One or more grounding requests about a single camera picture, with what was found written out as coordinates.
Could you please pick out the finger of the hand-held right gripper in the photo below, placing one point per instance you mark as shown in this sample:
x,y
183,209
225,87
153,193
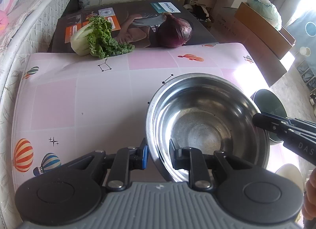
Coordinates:
x,y
265,121
303,146

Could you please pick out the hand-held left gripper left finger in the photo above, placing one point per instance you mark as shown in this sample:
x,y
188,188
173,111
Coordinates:
x,y
145,156

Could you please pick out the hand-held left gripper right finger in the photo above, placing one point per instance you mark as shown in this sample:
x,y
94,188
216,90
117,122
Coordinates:
x,y
176,156

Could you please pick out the green ceramic bowl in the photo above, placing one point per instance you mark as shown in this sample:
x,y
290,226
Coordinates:
x,y
269,101

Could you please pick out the white plate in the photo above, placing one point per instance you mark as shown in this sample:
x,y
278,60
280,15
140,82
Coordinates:
x,y
288,173

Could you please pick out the deep stainless steel bowl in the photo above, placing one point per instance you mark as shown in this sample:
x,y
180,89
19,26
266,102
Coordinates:
x,y
209,120

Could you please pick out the person's right forearm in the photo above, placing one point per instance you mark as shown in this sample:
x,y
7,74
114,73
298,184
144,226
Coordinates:
x,y
311,194

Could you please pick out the pink printed tablecloth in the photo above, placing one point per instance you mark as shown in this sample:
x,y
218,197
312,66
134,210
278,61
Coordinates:
x,y
98,100

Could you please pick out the small white cup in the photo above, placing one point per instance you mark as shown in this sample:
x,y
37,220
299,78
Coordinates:
x,y
305,51

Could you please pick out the large flat cardboard box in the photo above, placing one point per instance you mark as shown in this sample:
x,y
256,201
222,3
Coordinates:
x,y
237,36

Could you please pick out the blue cloth with circles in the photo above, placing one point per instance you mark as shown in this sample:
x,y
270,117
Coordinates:
x,y
306,36

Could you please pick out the flat dark printed box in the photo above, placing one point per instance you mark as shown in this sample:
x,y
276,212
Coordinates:
x,y
197,33

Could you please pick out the pale green plastic bag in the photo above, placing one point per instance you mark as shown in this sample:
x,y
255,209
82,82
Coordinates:
x,y
265,9

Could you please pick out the red cabbage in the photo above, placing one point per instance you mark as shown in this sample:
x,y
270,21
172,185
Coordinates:
x,y
174,31

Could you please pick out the black and white cloth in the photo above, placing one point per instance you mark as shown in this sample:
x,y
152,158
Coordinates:
x,y
200,14

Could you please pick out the leafy green cabbage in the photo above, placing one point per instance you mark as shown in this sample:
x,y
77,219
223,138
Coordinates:
x,y
98,33

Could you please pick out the white quilted mattress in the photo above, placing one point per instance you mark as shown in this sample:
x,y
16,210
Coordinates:
x,y
37,19

